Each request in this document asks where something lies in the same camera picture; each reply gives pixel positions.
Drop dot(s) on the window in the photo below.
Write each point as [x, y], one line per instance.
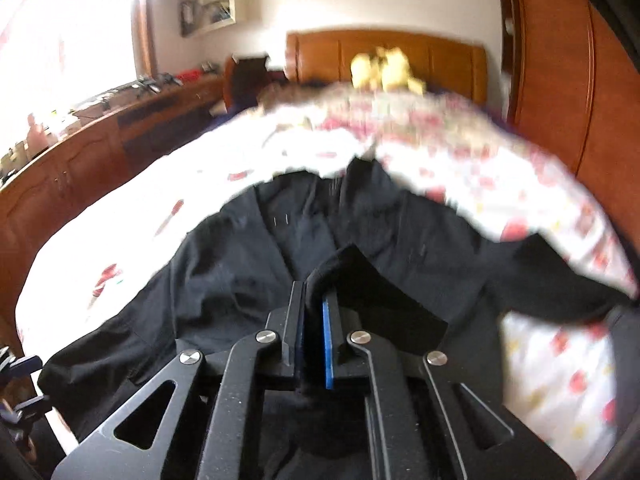
[75, 35]

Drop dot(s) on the black jacket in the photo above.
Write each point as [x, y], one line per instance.
[225, 270]

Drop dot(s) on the dark picture frame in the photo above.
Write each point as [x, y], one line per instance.
[187, 17]

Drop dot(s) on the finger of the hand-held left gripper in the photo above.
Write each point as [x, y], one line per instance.
[32, 406]
[27, 365]

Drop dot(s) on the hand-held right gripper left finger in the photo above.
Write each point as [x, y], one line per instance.
[299, 350]

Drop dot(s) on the yellow plush toy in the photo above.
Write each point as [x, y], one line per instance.
[390, 72]

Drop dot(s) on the strawberry print bed sheet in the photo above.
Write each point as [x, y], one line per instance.
[200, 160]

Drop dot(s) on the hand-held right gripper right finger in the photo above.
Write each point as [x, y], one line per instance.
[330, 355]

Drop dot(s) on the long wooden cabinet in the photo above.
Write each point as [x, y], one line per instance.
[75, 175]

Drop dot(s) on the wooden headboard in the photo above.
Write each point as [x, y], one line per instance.
[325, 55]

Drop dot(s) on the wooden wardrobe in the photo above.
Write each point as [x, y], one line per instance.
[550, 60]

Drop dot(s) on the red box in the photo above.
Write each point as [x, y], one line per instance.
[189, 75]

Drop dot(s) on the white wall shelf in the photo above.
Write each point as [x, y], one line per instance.
[220, 15]

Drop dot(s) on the dark chair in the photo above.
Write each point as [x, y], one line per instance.
[250, 67]

